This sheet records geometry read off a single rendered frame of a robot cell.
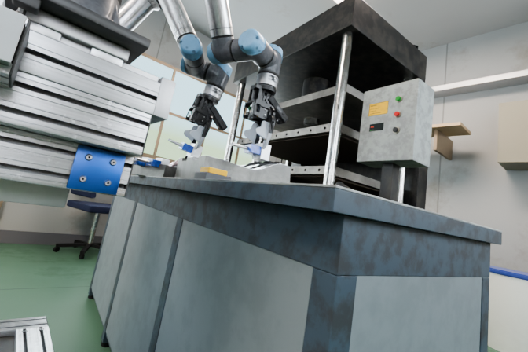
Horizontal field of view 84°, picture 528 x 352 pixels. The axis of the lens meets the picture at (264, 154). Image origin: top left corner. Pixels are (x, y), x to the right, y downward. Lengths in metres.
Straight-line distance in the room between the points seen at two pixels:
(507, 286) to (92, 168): 2.92
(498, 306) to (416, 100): 2.02
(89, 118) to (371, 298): 0.59
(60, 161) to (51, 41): 0.22
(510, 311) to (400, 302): 2.49
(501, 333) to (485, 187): 1.35
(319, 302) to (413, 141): 1.09
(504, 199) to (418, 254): 3.05
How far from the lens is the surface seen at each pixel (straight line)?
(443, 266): 0.78
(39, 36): 0.66
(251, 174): 1.08
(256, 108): 0.96
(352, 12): 1.86
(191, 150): 1.15
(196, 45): 1.09
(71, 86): 0.64
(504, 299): 3.10
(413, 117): 1.52
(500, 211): 3.69
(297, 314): 0.55
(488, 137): 3.86
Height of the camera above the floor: 0.75
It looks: 10 degrees up
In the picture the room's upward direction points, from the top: 10 degrees clockwise
